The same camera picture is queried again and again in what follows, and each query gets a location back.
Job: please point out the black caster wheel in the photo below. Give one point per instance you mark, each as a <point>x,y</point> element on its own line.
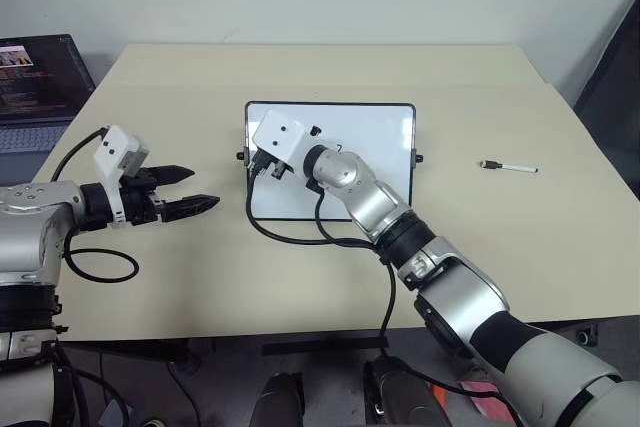
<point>586,335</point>

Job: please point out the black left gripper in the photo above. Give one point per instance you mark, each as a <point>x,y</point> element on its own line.
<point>137,204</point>

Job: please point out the dark rounded shape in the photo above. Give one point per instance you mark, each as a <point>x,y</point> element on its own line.
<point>400,397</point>
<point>281,399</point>

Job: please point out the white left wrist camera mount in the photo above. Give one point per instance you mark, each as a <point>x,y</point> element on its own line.
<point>116,146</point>

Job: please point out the white marker with black cap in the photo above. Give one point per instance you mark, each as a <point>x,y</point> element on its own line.
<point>515,167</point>

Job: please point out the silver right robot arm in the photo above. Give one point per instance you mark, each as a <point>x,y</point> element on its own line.
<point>450,287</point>

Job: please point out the dark panel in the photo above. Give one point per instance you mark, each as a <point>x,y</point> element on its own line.
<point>612,82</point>

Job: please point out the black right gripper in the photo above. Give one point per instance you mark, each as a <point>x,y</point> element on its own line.
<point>272,169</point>

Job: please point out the grey laptop with lit screen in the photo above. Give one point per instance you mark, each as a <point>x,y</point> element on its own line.
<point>35,87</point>

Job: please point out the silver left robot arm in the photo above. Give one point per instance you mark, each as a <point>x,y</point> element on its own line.
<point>30,227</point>

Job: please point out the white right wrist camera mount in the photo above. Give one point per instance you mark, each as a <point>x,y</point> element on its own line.
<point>280,137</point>

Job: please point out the black bar under table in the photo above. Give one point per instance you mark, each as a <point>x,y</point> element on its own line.
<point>320,346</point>

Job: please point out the black-framed whiteboard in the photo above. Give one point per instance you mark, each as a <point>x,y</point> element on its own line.
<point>360,127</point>

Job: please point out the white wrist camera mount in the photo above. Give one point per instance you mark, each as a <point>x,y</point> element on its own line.
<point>116,146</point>
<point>280,137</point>

